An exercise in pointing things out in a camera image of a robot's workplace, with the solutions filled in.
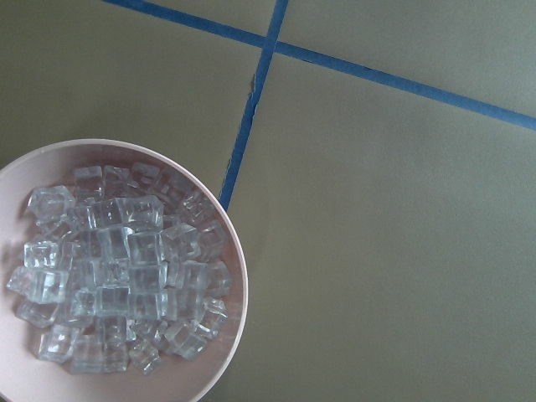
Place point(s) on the pile of clear ice cubes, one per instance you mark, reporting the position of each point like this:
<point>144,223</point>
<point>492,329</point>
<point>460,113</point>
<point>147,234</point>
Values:
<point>126,267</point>

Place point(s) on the pink bowl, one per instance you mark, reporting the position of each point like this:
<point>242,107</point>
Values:
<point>25,378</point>

